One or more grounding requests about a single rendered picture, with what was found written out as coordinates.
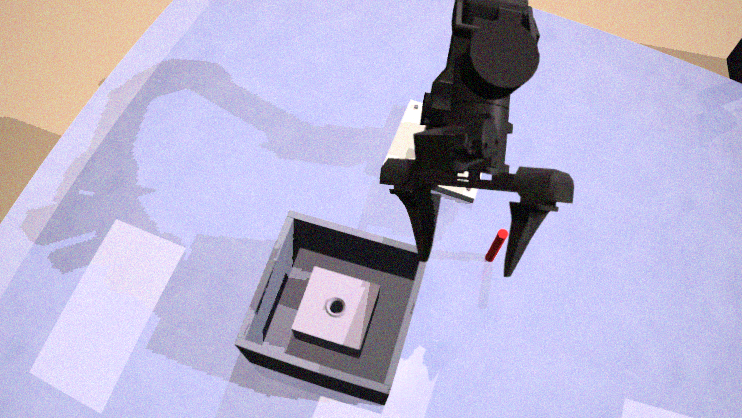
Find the red peg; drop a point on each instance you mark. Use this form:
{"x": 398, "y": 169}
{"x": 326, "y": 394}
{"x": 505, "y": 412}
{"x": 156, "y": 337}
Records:
{"x": 496, "y": 245}

